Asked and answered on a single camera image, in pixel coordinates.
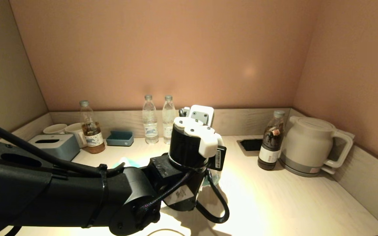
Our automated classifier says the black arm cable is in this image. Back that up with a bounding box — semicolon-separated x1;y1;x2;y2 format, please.
0;116;125;177

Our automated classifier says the black camera cable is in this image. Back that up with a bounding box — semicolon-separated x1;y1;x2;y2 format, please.
194;169;230;224

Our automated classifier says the white ceramic cup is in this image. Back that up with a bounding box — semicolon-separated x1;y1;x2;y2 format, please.
43;123;68;135
65;123;88;148

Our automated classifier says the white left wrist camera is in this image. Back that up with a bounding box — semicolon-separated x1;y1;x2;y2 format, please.
173;105;224;158

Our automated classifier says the clear water bottle blue label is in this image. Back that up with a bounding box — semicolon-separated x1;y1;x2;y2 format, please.
142;95;159;145
162;95;178;145

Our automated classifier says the dark liquid bottle white label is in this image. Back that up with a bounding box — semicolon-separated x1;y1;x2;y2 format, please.
257;110;286;171

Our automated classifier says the grey-blue tissue box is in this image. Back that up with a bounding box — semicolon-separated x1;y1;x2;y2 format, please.
28;134;81;162

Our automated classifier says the amber tea bottle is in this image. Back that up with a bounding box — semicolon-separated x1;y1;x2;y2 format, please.
79;100;106;154

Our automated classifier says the black recessed power socket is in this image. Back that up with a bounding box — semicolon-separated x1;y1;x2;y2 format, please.
237;138;264;156

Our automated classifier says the grey kettle base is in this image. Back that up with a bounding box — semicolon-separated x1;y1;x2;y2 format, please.
279;157;337;178

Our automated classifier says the beige electric kettle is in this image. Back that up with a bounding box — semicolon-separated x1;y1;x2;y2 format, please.
281;116;354;171

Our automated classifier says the teal white striped towel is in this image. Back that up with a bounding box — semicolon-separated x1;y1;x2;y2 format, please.
114;157;223;194

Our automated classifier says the small blue tray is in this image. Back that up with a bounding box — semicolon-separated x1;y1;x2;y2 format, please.
106;130;135;147

